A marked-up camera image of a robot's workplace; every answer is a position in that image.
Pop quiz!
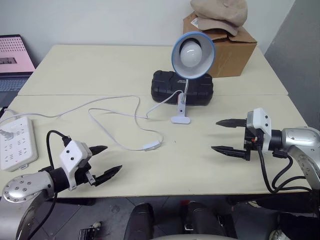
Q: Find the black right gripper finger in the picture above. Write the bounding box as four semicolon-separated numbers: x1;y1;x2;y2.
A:
211;145;251;161
215;118;248;129

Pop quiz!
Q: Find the white shoe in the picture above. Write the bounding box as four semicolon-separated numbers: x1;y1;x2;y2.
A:
268;228;291;240

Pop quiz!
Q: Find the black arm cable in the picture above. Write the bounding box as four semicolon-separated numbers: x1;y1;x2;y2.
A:
256;148;313;194
24;129;73;240

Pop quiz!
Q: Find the white plug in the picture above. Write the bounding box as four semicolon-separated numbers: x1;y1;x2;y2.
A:
0;128;14;140

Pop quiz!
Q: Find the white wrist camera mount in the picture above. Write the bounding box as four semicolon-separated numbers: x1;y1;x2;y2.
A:
246;107;273;153
59;140;92;192

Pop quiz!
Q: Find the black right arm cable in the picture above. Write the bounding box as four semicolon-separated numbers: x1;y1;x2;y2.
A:
256;148;313;194

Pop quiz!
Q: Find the black plastic case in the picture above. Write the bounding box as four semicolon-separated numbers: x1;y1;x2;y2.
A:
150;69;214;107

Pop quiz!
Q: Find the beige flat cap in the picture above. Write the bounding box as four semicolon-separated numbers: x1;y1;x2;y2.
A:
190;0;249;37

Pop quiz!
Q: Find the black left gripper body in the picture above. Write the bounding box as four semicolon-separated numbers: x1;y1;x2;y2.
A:
73;159;98;187

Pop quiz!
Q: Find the white inline cord switch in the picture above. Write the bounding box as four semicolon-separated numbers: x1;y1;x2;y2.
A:
144;140;162;152

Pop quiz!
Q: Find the brown cardboard box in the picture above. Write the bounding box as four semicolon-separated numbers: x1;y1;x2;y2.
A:
182;11;258;79

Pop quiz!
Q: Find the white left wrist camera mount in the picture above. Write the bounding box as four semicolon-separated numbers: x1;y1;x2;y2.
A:
59;140;92;192

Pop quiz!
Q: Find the blue clip-on desk lamp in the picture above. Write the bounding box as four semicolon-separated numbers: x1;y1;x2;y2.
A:
170;31;217;125

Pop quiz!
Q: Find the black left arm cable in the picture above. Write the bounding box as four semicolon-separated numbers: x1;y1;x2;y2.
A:
24;129;73;240

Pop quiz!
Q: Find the dark rounded shape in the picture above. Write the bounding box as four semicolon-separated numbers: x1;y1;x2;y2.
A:
125;202;155;240
180;200;238;240

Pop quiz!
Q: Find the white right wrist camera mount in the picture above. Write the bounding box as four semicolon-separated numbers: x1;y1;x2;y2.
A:
246;107;273;153

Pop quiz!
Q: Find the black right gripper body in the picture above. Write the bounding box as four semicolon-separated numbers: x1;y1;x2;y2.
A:
243;126;265;162

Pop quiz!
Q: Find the white power strip cable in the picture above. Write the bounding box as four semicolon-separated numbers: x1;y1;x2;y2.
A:
2;107;21;120

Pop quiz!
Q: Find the laptop with pink screen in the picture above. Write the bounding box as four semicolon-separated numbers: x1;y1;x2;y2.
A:
0;34;36;109

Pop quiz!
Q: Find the white light bulb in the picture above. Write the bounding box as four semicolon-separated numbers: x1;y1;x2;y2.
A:
180;40;204;68

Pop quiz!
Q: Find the white power strip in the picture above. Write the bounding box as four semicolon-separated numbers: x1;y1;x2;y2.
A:
0;116;39;173

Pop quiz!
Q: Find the white lamp power cord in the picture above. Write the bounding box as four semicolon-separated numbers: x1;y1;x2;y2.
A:
0;90;185;152

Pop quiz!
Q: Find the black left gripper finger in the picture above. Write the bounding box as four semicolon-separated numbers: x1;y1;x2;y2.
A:
88;145;109;158
94;164;123;187

